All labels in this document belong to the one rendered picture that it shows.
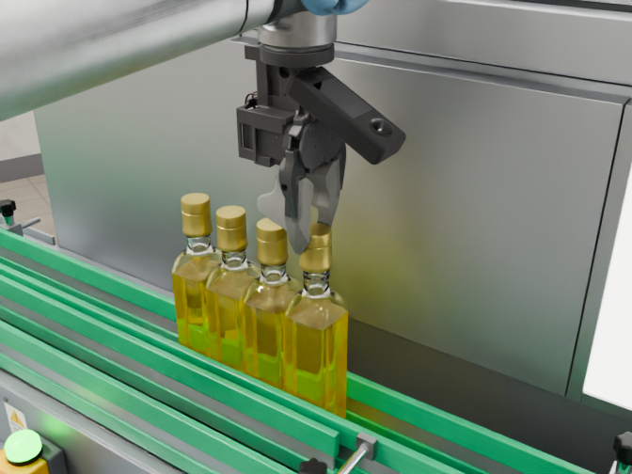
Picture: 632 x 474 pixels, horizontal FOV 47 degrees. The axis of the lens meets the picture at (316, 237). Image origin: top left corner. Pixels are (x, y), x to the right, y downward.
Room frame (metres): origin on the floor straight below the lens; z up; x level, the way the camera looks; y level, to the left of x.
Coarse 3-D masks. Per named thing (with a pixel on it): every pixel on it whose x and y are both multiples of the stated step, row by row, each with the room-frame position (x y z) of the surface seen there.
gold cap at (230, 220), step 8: (224, 208) 0.75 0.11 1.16; (232, 208) 0.75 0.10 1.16; (240, 208) 0.75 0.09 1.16; (216, 216) 0.74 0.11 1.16; (224, 216) 0.73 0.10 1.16; (232, 216) 0.73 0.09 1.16; (240, 216) 0.73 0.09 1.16; (216, 224) 0.74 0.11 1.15; (224, 224) 0.73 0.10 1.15; (232, 224) 0.73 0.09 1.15; (240, 224) 0.73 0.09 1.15; (224, 232) 0.73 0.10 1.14; (232, 232) 0.73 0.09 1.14; (240, 232) 0.73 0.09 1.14; (224, 240) 0.73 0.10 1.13; (232, 240) 0.73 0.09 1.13; (240, 240) 0.73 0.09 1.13; (224, 248) 0.73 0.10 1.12; (232, 248) 0.73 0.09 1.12; (240, 248) 0.73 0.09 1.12
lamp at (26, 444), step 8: (16, 432) 0.73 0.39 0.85; (24, 432) 0.72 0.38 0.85; (32, 432) 0.73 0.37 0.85; (8, 440) 0.71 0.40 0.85; (16, 440) 0.71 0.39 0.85; (24, 440) 0.71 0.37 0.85; (32, 440) 0.71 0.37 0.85; (8, 448) 0.70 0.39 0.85; (16, 448) 0.70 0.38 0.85; (24, 448) 0.70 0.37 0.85; (32, 448) 0.70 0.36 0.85; (40, 448) 0.71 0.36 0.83; (8, 456) 0.69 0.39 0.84; (16, 456) 0.69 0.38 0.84; (24, 456) 0.69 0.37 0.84; (32, 456) 0.70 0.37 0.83; (16, 464) 0.69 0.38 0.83; (24, 464) 0.69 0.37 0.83
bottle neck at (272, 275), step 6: (282, 264) 0.70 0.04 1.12; (264, 270) 0.70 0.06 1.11; (270, 270) 0.70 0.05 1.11; (276, 270) 0.70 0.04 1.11; (282, 270) 0.71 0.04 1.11; (264, 276) 0.70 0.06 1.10; (270, 276) 0.70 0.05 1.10; (276, 276) 0.70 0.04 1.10; (282, 276) 0.71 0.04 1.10; (270, 282) 0.70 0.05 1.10; (276, 282) 0.70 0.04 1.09
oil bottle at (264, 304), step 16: (256, 288) 0.70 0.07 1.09; (272, 288) 0.70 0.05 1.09; (288, 288) 0.70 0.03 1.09; (256, 304) 0.69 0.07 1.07; (272, 304) 0.68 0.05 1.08; (256, 320) 0.69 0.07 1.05; (272, 320) 0.68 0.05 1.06; (256, 336) 0.69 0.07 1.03; (272, 336) 0.68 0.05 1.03; (256, 352) 0.70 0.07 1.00; (272, 352) 0.68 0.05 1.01; (256, 368) 0.70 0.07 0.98; (272, 368) 0.68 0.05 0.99; (272, 384) 0.68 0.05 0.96
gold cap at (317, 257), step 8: (312, 224) 0.70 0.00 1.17; (320, 224) 0.70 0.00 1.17; (312, 232) 0.68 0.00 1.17; (320, 232) 0.68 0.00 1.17; (328, 232) 0.68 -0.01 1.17; (312, 240) 0.67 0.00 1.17; (320, 240) 0.67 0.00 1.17; (328, 240) 0.67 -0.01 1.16; (312, 248) 0.67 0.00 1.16; (320, 248) 0.67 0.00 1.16; (328, 248) 0.67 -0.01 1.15; (304, 256) 0.67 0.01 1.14; (312, 256) 0.67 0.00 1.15; (320, 256) 0.67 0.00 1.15; (328, 256) 0.67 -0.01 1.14; (304, 264) 0.67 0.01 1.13; (312, 264) 0.67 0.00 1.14; (320, 264) 0.67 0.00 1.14; (328, 264) 0.67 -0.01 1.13; (312, 272) 0.67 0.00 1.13; (320, 272) 0.67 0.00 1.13
